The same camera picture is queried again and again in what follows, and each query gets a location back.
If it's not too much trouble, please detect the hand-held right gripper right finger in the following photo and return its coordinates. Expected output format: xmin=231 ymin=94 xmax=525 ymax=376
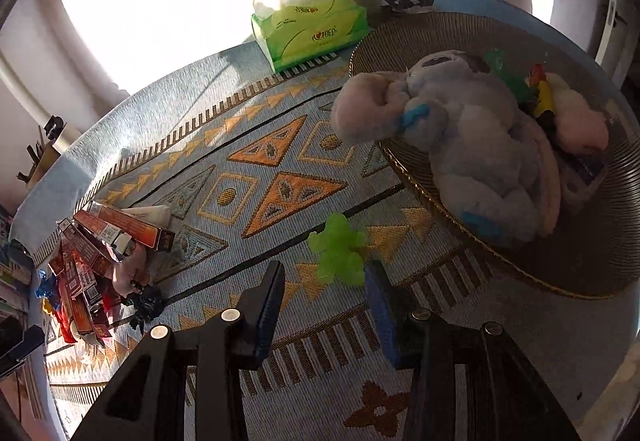
xmin=364 ymin=262 xmax=583 ymax=441

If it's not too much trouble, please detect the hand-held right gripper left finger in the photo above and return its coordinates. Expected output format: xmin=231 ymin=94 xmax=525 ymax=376
xmin=70 ymin=260 xmax=287 ymax=441

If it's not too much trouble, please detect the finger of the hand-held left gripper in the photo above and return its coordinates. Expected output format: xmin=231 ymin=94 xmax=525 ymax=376
xmin=0 ymin=325 xmax=46 ymax=377

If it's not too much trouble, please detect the lime green squishy toy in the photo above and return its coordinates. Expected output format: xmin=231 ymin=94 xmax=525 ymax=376
xmin=307 ymin=213 xmax=371 ymax=289

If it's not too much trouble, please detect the grey white plush toy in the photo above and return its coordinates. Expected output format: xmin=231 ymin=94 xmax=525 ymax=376
xmin=330 ymin=50 xmax=561 ymax=249

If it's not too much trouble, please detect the round woven tray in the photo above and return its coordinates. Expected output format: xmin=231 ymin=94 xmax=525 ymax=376
xmin=348 ymin=12 xmax=636 ymax=299

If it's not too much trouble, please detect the dark green translucent toy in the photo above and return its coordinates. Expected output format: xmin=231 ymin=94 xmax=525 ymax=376
xmin=484 ymin=48 xmax=538 ymax=104

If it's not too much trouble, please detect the yellow red toy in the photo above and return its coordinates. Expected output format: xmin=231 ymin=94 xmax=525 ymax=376
xmin=525 ymin=63 xmax=557 ymax=122

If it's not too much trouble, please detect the pale pink plush toy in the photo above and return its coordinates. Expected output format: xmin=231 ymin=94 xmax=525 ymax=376
xmin=545 ymin=73 xmax=610 ymax=156

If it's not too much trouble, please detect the blue star toy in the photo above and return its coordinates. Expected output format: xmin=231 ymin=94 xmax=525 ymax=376
xmin=35 ymin=277 xmax=60 ymax=301

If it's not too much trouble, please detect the pile of red boxes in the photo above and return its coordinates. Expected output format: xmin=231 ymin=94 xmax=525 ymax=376
xmin=47 ymin=201 xmax=176 ymax=347

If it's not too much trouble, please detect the small black toy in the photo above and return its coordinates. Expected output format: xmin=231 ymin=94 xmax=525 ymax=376
xmin=122 ymin=285 xmax=165 ymax=329

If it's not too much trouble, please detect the patterned woven table mat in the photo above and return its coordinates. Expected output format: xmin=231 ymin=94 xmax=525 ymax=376
xmin=10 ymin=38 xmax=626 ymax=441

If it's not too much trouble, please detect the small pink toy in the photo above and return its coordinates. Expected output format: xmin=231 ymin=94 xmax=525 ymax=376
xmin=112 ymin=243 xmax=151 ymax=296

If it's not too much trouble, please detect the white tube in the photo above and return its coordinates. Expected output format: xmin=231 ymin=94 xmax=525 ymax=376
xmin=120 ymin=205 xmax=173 ymax=227

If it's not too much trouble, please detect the wooden pen holder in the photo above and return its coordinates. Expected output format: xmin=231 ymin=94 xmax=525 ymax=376
xmin=17 ymin=141 xmax=66 ymax=192

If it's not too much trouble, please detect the black pen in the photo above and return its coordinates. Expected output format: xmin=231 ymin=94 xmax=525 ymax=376
xmin=17 ymin=126 xmax=47 ymax=182

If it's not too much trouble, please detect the white lamp pole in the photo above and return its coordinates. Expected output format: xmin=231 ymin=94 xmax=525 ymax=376
xmin=0 ymin=41 xmax=66 ymax=126

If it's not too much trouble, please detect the green tissue pack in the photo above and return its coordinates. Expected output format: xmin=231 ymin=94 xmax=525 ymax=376
xmin=251 ymin=0 xmax=372 ymax=74

